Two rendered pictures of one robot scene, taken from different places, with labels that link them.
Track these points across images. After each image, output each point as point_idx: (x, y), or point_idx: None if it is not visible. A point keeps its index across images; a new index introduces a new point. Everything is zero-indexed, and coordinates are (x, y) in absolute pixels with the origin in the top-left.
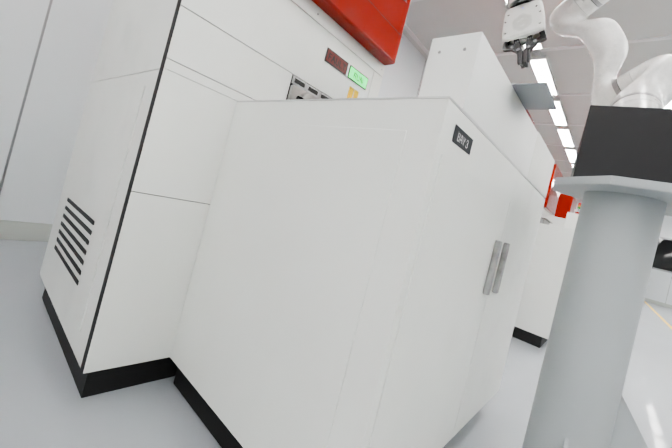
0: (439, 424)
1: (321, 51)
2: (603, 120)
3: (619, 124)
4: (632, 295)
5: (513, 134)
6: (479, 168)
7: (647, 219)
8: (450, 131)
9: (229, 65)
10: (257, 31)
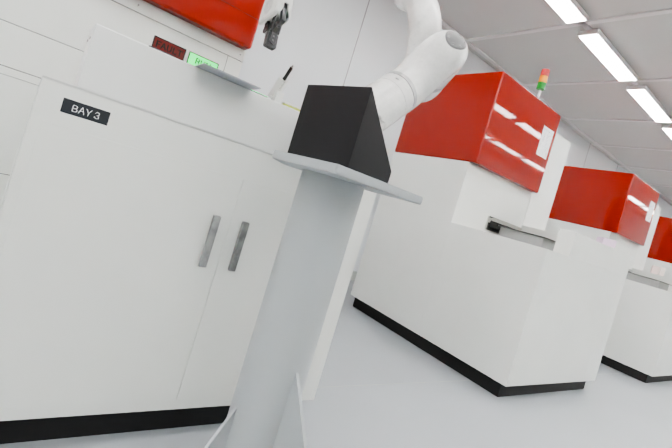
0: (129, 378)
1: (146, 39)
2: (312, 99)
3: (319, 102)
4: (299, 270)
5: (222, 112)
6: (138, 139)
7: (319, 195)
8: (54, 103)
9: (28, 55)
10: (60, 25)
